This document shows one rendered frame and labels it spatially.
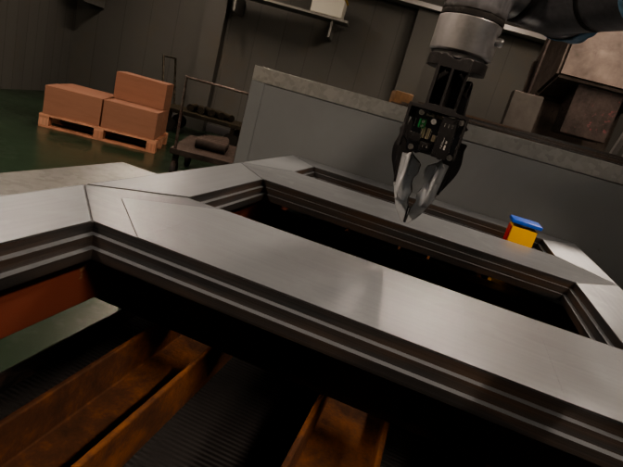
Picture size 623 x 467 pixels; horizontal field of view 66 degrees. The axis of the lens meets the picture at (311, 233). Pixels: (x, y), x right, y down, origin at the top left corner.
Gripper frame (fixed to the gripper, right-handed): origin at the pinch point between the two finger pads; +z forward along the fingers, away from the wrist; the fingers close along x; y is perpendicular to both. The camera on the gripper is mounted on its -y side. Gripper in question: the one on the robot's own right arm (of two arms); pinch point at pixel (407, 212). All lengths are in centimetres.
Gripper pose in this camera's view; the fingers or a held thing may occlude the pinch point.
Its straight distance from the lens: 67.0
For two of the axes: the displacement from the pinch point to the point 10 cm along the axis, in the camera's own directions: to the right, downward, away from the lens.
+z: -2.6, 9.3, 2.7
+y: -2.9, 2.0, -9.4
